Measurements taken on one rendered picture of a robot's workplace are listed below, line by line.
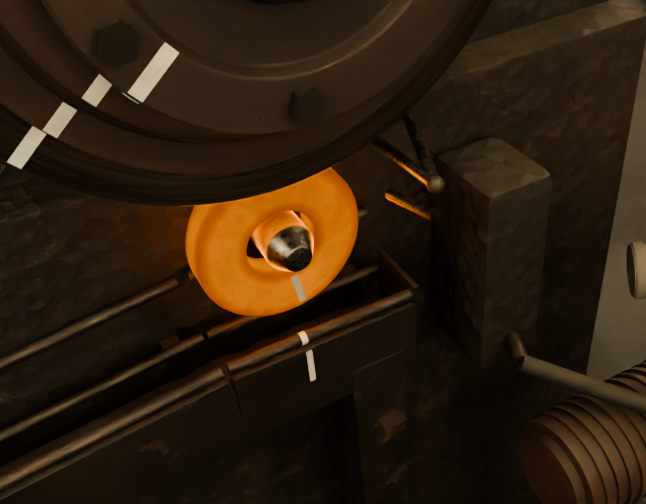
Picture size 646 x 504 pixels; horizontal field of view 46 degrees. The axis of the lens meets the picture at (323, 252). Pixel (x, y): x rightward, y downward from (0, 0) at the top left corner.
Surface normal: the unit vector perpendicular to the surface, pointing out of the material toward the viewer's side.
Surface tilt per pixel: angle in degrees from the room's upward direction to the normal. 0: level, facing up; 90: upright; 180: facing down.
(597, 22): 0
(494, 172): 0
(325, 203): 90
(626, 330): 0
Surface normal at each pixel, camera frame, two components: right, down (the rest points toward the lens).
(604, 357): -0.09, -0.78
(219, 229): 0.46, 0.51
